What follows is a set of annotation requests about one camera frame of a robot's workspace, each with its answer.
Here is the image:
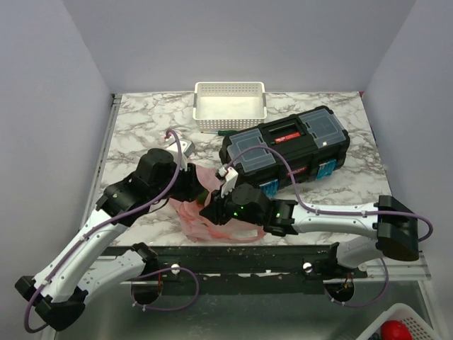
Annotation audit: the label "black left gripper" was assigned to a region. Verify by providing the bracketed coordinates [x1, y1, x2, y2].
[150, 159, 205, 203]

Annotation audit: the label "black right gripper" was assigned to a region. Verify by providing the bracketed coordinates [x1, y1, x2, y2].
[199, 184, 264, 227]

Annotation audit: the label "pink plastic bag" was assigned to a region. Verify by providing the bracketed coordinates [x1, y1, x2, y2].
[169, 165, 265, 244]

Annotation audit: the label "green fake fruit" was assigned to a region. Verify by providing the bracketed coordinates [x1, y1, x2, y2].
[195, 190, 210, 206]

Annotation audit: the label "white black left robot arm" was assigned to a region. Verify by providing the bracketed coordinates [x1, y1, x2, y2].
[15, 144, 204, 334]

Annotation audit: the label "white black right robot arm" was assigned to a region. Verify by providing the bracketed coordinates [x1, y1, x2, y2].
[200, 184, 420, 278]

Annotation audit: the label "black toolbox clear lids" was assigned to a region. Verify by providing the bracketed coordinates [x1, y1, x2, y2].
[219, 106, 350, 198]

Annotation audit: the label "white perforated plastic basket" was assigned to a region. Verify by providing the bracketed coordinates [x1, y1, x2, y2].
[193, 81, 267, 132]

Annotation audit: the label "white basket bottom right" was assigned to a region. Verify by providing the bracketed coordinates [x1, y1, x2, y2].
[355, 303, 441, 340]

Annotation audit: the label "red ball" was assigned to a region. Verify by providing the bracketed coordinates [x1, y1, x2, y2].
[380, 320, 413, 340]

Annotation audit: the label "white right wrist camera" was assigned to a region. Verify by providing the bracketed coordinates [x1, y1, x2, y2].
[216, 165, 239, 198]

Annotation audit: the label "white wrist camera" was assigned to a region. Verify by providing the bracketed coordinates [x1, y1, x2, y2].
[166, 140, 195, 159]
[216, 165, 239, 198]

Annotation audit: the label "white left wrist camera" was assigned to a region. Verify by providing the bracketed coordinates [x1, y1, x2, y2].
[166, 140, 195, 159]

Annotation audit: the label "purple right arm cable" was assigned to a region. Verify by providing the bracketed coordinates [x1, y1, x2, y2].
[222, 144, 433, 308]

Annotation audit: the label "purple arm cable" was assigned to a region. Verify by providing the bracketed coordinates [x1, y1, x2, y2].
[222, 144, 433, 308]
[23, 130, 200, 334]

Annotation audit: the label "green handled screwdriver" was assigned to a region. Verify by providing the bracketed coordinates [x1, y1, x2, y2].
[201, 130, 237, 136]

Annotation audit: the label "aluminium rail left edge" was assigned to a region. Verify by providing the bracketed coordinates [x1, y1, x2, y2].
[80, 93, 122, 228]

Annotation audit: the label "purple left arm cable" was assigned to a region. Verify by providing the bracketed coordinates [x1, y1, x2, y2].
[23, 130, 200, 334]

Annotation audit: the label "aluminium rail front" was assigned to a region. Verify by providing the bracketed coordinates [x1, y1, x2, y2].
[359, 251, 432, 281]

